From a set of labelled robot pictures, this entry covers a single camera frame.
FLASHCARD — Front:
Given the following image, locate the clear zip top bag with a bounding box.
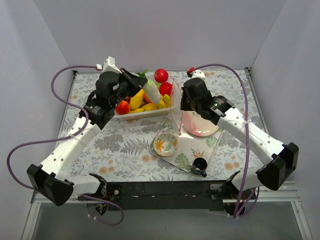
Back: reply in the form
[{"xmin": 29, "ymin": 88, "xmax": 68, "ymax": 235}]
[{"xmin": 168, "ymin": 79, "xmax": 183, "ymax": 137}]

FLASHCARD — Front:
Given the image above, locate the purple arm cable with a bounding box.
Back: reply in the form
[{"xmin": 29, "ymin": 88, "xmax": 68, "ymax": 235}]
[
  {"xmin": 6, "ymin": 64, "xmax": 125, "ymax": 226},
  {"xmin": 192, "ymin": 63, "xmax": 261, "ymax": 220}
]

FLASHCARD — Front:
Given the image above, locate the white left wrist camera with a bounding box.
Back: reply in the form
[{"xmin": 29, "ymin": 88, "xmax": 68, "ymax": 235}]
[{"xmin": 95, "ymin": 56, "xmax": 121, "ymax": 74}]

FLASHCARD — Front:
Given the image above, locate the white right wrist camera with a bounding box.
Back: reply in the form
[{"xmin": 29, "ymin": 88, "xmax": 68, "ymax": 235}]
[{"xmin": 187, "ymin": 67, "xmax": 206, "ymax": 80}]

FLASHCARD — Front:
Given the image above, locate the white radish toy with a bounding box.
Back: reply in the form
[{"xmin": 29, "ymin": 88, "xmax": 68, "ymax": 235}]
[{"xmin": 136, "ymin": 69, "xmax": 161, "ymax": 104}]

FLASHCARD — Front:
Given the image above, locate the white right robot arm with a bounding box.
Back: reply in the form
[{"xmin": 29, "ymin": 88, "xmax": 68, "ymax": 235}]
[{"xmin": 180, "ymin": 77, "xmax": 299, "ymax": 199}]

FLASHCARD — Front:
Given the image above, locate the pink white plate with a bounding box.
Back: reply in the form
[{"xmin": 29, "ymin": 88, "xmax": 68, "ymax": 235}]
[{"xmin": 182, "ymin": 111, "xmax": 219, "ymax": 137}]

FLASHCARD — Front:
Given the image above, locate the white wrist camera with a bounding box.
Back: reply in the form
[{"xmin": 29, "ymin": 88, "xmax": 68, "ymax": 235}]
[
  {"xmin": 95, "ymin": 56, "xmax": 121, "ymax": 74},
  {"xmin": 187, "ymin": 67, "xmax": 206, "ymax": 80}
]

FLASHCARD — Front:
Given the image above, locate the red apple right side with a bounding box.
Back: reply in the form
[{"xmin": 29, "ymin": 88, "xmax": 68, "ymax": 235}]
[{"xmin": 158, "ymin": 82, "xmax": 172, "ymax": 96}]

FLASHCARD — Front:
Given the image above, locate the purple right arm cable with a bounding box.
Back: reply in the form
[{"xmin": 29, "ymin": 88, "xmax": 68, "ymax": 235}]
[{"xmin": 192, "ymin": 63, "xmax": 261, "ymax": 220}]

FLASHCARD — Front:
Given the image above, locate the dark blue cup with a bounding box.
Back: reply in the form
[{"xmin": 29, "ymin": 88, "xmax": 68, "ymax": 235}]
[{"xmin": 191, "ymin": 157, "xmax": 208, "ymax": 178}]

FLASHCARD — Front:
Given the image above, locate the yellow mango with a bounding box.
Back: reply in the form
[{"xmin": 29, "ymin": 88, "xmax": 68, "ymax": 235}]
[{"xmin": 129, "ymin": 89, "xmax": 145, "ymax": 110}]

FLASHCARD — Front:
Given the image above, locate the orange fruit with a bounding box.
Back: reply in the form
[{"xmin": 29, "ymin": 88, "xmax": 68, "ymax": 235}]
[{"xmin": 143, "ymin": 93, "xmax": 152, "ymax": 103}]

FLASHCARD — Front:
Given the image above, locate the black base bar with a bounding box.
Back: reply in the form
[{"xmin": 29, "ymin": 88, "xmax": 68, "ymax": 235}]
[{"xmin": 105, "ymin": 180, "xmax": 237, "ymax": 215}]

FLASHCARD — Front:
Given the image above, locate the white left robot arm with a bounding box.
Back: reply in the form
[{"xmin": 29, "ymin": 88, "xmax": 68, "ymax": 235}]
[{"xmin": 26, "ymin": 68, "xmax": 148, "ymax": 206}]

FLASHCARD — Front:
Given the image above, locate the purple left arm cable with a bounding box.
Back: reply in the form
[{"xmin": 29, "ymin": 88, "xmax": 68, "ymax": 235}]
[{"xmin": 6, "ymin": 64, "xmax": 125, "ymax": 226}]

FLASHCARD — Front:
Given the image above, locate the floral tablecloth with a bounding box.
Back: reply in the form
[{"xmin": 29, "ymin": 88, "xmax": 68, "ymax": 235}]
[{"xmin": 68, "ymin": 69, "xmax": 264, "ymax": 182}]

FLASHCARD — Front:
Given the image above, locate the yellow fruit under radish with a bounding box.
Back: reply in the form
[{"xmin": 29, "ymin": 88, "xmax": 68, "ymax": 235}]
[{"xmin": 128, "ymin": 103, "xmax": 159, "ymax": 114}]

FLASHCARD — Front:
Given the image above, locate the floral small bowl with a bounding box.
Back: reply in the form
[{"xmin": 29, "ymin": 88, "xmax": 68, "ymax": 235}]
[{"xmin": 153, "ymin": 133, "xmax": 179, "ymax": 157}]

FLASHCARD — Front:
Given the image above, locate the yellow banana bunch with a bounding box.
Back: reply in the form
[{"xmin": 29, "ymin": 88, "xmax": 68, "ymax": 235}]
[{"xmin": 157, "ymin": 94, "xmax": 171, "ymax": 109}]

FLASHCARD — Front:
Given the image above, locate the red pomegranate on basket rim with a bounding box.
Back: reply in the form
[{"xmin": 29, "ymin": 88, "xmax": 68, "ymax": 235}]
[{"xmin": 154, "ymin": 68, "xmax": 169, "ymax": 83}]

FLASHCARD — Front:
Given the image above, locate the white plastic fruit basket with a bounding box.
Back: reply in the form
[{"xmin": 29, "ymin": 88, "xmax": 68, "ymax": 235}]
[{"xmin": 114, "ymin": 71, "xmax": 173, "ymax": 121}]

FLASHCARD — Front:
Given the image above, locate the leaf pattern tray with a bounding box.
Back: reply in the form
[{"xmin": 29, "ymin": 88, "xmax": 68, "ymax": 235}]
[{"xmin": 149, "ymin": 113, "xmax": 223, "ymax": 176}]

